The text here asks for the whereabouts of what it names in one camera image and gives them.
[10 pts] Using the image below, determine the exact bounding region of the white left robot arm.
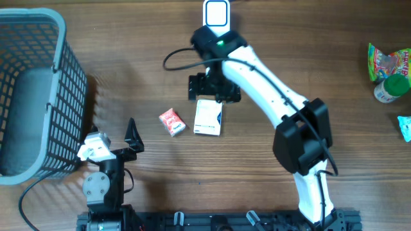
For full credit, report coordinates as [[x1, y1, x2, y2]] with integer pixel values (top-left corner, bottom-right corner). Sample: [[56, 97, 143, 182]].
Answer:
[[76, 118, 145, 231]]

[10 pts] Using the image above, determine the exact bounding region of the mint green tissue pack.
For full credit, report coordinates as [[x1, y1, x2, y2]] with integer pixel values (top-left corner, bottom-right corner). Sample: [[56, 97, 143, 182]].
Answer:
[[398, 116, 411, 142]]

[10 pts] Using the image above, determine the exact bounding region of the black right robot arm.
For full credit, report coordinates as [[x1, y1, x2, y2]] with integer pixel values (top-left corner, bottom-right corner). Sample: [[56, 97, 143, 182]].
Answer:
[[189, 26, 346, 230]]

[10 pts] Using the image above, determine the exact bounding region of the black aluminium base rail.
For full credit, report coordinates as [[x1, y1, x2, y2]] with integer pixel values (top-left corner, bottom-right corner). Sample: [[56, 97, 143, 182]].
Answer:
[[76, 210, 363, 231]]

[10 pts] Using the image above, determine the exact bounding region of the red white tissue pack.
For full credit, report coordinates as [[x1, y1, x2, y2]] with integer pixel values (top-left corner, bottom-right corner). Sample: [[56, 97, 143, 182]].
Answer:
[[159, 108, 186, 137]]

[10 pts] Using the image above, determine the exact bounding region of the green lid spice jar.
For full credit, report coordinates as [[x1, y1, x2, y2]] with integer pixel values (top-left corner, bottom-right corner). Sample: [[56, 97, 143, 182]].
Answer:
[[374, 74, 410, 103]]

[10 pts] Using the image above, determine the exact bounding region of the grey plastic shopping basket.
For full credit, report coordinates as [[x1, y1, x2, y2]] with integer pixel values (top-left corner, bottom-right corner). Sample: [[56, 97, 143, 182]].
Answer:
[[1, 8, 88, 185]]

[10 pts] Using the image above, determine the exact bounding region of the white barcode scanner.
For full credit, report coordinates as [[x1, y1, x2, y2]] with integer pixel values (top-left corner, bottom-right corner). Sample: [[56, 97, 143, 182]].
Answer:
[[202, 0, 231, 37]]

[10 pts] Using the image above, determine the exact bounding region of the white cardboard box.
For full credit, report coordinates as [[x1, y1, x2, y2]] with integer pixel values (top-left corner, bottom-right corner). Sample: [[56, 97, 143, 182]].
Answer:
[[193, 99, 223, 136]]

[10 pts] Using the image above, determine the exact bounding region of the Haribo worms candy bag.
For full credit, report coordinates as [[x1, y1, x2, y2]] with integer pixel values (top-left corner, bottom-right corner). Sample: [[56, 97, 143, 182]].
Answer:
[[367, 43, 410, 83]]

